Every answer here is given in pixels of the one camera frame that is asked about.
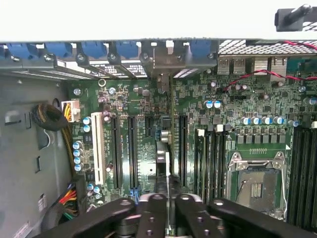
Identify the black clamp with pin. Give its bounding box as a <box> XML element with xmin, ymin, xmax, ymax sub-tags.
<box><xmin>274</xmin><ymin>3</ymin><xmax>314</xmax><ymax>33</ymax></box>

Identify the open grey PC case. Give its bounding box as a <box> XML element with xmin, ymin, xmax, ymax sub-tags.
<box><xmin>0</xmin><ymin>38</ymin><xmax>317</xmax><ymax>238</ymax></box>

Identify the black long expansion slot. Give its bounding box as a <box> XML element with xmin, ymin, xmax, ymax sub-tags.
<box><xmin>178</xmin><ymin>114</ymin><xmax>189</xmax><ymax>188</ymax></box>
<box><xmin>127</xmin><ymin>116</ymin><xmax>139</xmax><ymax>189</ymax></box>
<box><xmin>110</xmin><ymin>116</ymin><xmax>123</xmax><ymax>190</ymax></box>

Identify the black short expansion slot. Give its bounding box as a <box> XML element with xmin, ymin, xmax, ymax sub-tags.
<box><xmin>145</xmin><ymin>116</ymin><xmax>154</xmax><ymax>138</ymax></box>

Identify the red and black twisted wire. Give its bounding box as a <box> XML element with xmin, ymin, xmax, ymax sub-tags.
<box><xmin>222</xmin><ymin>40</ymin><xmax>317</xmax><ymax>93</ymax></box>

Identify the white expansion slot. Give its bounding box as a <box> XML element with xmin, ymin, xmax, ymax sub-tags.
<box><xmin>91</xmin><ymin>112</ymin><xmax>107</xmax><ymax>185</ymax></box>

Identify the black sleeved power cable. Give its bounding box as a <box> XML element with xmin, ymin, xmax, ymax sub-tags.
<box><xmin>31</xmin><ymin>103</ymin><xmax>68</xmax><ymax>131</ymax></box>

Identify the blue expansion slot clip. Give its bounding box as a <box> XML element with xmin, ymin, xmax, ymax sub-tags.
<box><xmin>115</xmin><ymin>41</ymin><xmax>139</xmax><ymax>60</ymax></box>
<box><xmin>80</xmin><ymin>41</ymin><xmax>107</xmax><ymax>60</ymax></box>
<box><xmin>189</xmin><ymin>41</ymin><xmax>213</xmax><ymax>59</ymax></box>
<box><xmin>44</xmin><ymin>42</ymin><xmax>73</xmax><ymax>59</ymax></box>
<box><xmin>6</xmin><ymin>42</ymin><xmax>40</xmax><ymax>60</ymax></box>

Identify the white power connector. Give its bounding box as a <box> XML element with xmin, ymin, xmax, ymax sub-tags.
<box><xmin>61</xmin><ymin>99</ymin><xmax>81</xmax><ymax>123</ymax></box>

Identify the coloured power wire bundle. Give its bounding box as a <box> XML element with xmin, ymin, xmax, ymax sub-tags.
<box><xmin>49</xmin><ymin>182</ymin><xmax>80</xmax><ymax>222</ymax></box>

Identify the CPU socket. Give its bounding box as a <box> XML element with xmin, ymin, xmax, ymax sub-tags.
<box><xmin>226</xmin><ymin>150</ymin><xmax>288</xmax><ymax>221</ymax></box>

